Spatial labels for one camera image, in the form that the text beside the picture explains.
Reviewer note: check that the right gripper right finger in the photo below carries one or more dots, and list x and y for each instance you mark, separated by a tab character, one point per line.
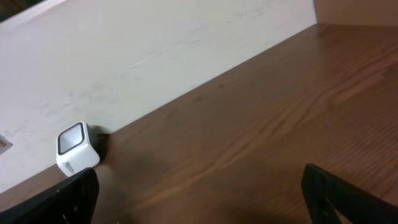
326	195

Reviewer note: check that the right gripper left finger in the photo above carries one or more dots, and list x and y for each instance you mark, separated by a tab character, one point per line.
72	200

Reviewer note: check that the white barcode scanner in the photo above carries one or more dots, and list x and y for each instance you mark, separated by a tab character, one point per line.
77	148

